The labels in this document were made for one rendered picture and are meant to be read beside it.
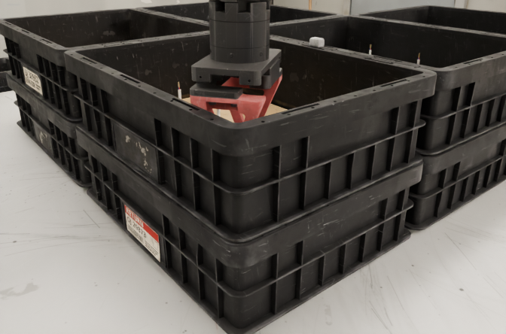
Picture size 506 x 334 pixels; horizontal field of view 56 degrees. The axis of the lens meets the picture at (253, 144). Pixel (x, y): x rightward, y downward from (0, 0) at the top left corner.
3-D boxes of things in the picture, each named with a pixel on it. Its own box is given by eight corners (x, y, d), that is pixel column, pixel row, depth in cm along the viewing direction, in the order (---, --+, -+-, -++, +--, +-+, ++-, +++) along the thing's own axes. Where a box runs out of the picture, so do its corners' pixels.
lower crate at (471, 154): (519, 178, 80) (535, 111, 75) (417, 242, 63) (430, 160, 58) (339, 117, 109) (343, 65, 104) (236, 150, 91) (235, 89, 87)
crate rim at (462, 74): (548, 57, 72) (552, 41, 71) (440, 92, 55) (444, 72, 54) (346, 25, 101) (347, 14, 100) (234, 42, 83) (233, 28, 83)
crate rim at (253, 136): (440, 92, 55) (443, 72, 54) (233, 160, 37) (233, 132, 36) (233, 42, 83) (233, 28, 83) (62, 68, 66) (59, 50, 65)
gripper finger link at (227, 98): (190, 168, 46) (187, 73, 42) (214, 141, 52) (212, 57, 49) (260, 177, 44) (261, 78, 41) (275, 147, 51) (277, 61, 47)
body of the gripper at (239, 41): (190, 86, 43) (186, 1, 40) (223, 62, 52) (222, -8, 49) (260, 92, 41) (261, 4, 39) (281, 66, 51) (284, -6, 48)
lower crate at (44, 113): (235, 150, 91) (234, 89, 87) (82, 197, 74) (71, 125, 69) (141, 101, 120) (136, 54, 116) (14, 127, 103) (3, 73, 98)
